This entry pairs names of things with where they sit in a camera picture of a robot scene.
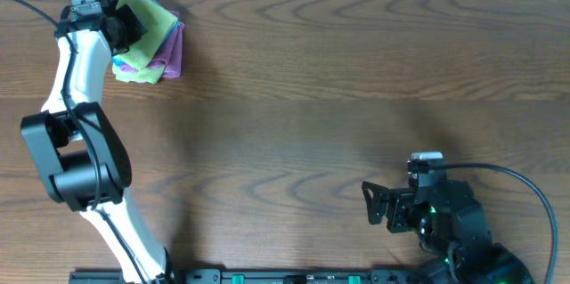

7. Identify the green folded cloth in stack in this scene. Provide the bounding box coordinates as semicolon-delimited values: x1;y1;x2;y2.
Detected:
112;65;165;85

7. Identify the light green microfiber cloth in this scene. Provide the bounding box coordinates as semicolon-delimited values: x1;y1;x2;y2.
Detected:
113;0;179;71

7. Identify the blue folded cloth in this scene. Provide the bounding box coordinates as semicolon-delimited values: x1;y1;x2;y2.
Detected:
110;0;181;68

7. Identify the pink folded cloth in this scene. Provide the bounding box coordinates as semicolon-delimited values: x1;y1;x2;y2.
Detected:
113;6;184;79

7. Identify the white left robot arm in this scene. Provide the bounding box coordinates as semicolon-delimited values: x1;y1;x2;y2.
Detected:
20;4;177;283

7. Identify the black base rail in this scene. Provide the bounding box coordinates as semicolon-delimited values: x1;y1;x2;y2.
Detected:
69;267;428;284

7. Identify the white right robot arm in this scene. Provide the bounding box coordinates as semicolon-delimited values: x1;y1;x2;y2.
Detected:
362;179;533;283

